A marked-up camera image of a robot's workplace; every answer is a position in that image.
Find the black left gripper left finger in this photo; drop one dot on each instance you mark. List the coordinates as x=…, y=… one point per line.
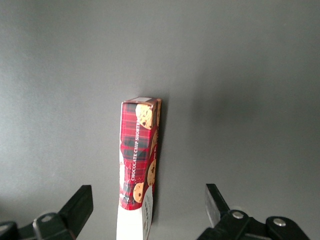
x=75, y=207

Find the red tartan cookie box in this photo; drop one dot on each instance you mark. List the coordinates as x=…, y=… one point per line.
x=132, y=140

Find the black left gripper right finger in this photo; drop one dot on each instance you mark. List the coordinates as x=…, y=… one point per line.
x=225, y=220

